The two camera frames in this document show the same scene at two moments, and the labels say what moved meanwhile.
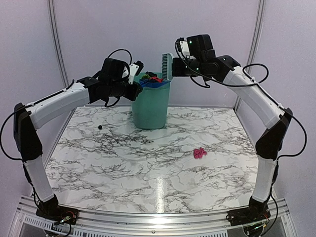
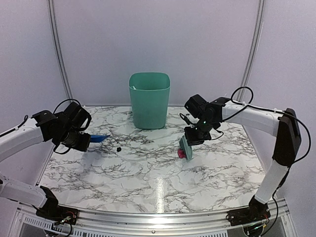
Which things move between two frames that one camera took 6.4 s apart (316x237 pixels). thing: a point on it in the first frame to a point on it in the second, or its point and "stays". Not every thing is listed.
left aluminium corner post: (61, 61) stays
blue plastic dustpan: (148, 83) to (98, 138)
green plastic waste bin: (150, 110) stays
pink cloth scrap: (198, 153) to (181, 153)
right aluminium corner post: (258, 22) stays
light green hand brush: (166, 66) to (187, 149)
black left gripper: (132, 95) to (83, 146)
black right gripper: (177, 71) to (192, 141)
